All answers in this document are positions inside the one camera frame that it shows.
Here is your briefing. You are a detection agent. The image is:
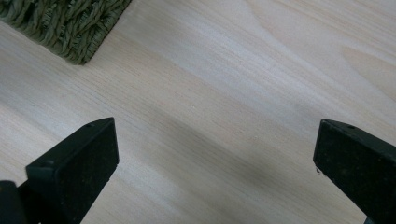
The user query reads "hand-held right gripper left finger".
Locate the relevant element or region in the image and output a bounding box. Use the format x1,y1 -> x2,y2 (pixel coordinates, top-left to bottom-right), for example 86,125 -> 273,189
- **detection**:
18,117 -> 120,224

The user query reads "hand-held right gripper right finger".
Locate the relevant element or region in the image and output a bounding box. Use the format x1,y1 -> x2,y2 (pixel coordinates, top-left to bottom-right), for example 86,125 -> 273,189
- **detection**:
313,119 -> 396,224

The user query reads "green shaggy rug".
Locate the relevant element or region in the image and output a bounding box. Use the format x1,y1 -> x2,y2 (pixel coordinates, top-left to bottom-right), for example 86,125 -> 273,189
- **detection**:
0,0 -> 133,66

